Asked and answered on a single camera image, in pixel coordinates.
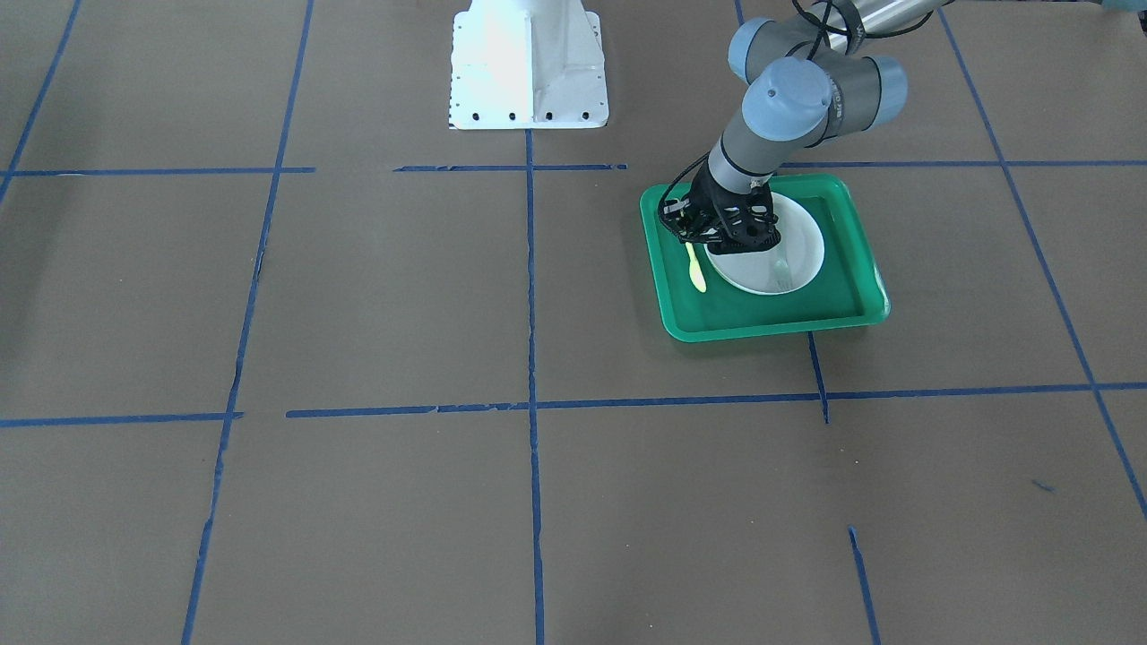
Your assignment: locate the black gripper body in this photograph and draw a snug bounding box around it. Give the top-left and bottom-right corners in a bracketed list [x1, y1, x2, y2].
[660, 168, 782, 254]

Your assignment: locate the yellow plastic spoon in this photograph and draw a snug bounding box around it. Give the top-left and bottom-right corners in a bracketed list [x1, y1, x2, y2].
[684, 244, 707, 294]

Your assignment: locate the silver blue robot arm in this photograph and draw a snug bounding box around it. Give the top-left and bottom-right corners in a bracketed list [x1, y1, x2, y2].
[657, 1, 941, 254]

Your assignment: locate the light green plastic fork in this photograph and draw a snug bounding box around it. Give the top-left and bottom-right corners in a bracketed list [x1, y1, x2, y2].
[772, 255, 791, 295]

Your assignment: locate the white round plate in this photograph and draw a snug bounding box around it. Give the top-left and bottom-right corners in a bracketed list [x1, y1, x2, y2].
[704, 193, 826, 297]

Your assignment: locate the green plastic tray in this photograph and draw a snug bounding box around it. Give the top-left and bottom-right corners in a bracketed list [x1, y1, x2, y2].
[640, 173, 892, 342]

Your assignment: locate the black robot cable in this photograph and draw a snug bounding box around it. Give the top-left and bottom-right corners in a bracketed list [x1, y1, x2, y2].
[660, 0, 951, 225]

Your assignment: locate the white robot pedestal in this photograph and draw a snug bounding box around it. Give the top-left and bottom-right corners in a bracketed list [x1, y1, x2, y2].
[447, 1, 610, 131]

